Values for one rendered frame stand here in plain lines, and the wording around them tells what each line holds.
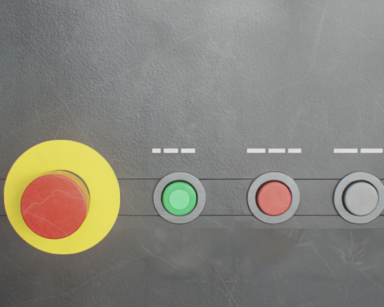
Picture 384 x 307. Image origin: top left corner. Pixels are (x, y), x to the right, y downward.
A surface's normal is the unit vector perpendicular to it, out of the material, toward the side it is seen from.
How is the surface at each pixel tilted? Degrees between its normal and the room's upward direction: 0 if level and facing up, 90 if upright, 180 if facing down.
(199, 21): 90
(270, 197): 90
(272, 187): 90
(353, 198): 90
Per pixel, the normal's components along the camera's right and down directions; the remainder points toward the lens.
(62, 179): 0.00, 0.12
